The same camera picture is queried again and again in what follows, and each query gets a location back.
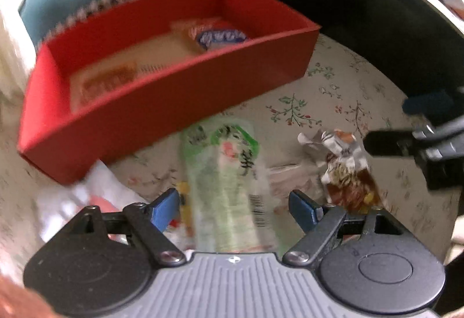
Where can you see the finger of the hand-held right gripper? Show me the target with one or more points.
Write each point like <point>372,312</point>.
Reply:
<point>427,103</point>
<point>388,143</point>

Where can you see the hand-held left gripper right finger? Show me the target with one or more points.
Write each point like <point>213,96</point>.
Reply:
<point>303,210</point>

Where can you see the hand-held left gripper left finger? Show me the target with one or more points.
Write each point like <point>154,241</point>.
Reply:
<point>166,207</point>

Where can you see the white brown snack packet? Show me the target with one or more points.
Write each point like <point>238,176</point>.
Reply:
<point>344,165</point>

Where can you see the green snack packet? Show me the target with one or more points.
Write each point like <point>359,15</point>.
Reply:
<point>224,187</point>

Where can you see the red cardboard box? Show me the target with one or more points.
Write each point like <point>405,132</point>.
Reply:
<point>145,122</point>

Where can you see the floral cloth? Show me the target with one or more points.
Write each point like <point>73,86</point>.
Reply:
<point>344,86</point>

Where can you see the pink sausage packet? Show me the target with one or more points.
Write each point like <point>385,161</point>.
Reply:
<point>90,194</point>

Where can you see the beige packet orange label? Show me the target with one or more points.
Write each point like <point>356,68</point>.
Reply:
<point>119,68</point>

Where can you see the orange packet blue print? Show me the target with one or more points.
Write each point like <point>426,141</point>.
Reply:
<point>214,33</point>

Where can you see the white blanket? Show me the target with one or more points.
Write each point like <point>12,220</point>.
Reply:
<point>12,50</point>

